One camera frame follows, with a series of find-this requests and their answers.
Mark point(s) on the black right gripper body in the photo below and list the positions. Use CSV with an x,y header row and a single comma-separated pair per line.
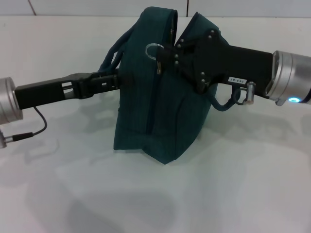
x,y
230,60

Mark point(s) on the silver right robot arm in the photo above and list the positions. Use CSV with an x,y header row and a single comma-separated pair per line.
x,y
291,77

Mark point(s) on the dark teal insulated lunch bag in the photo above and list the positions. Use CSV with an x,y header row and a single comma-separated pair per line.
x,y
158,102

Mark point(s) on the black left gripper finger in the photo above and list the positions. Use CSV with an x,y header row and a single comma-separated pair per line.
x,y
96,89
107,78

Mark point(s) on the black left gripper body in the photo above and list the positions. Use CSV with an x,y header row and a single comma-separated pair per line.
x,y
48,89

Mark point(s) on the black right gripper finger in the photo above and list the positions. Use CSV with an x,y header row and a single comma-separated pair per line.
x,y
187,70
187,44

